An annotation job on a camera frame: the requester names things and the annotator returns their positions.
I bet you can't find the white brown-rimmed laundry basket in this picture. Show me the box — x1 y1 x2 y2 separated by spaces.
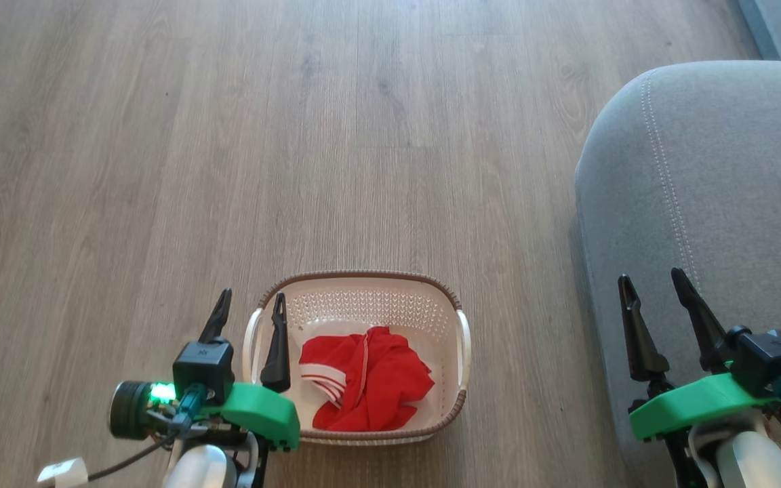
242 271 471 446

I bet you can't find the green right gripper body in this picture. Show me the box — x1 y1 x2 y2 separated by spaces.
629 373 781 441

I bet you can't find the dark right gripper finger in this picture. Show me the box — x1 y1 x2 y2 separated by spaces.
671 268 730 373
619 274 669 382

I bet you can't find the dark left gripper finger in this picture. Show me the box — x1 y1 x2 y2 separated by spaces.
199 289 233 344
260 293 291 394

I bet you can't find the white cable label tag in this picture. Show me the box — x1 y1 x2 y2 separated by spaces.
38 458 89 488

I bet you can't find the red garment with white stripes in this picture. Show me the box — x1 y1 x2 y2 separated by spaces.
299 326 435 432

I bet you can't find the grey fabric sofa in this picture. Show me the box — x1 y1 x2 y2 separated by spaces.
575 61 781 488

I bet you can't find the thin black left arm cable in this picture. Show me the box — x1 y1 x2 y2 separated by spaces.
84 430 181 483

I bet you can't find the teal left camera plug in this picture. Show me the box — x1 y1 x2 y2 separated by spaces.
175 383 209 426

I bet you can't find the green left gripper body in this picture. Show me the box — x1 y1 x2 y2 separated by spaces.
211 383 300 452

